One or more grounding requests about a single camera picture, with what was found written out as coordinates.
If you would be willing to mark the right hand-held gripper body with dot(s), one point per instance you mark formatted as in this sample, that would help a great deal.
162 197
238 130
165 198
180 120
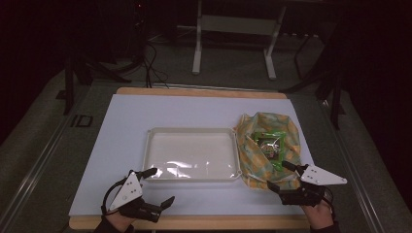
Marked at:
319 178

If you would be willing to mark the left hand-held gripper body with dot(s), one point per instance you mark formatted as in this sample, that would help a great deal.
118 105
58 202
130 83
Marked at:
128 192

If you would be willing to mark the green snack packet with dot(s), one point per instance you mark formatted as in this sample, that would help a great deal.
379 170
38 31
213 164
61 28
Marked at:
270 145

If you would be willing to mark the yellow green patterned cloth bag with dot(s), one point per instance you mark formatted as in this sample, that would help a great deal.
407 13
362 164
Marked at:
254 158

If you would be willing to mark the white plastic tray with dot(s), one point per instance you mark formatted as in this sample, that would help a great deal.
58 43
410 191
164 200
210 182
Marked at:
191 155

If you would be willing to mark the person's left hand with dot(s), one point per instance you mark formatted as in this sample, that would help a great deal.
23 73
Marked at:
116 221

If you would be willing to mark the person's right hand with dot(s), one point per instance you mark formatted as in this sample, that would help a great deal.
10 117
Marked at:
319 215

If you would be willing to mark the white table mat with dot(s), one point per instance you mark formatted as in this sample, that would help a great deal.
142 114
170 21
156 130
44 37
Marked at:
181 110

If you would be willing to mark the black metal stand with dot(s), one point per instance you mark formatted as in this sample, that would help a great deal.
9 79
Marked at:
335 93
68 87

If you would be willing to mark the white metal stand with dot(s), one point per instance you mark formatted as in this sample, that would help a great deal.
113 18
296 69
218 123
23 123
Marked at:
238 25

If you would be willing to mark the metal floor rail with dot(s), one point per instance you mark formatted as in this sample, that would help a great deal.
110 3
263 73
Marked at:
35 168
351 168

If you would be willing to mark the black rectangular floor frame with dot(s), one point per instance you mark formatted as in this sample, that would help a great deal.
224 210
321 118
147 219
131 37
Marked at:
81 120

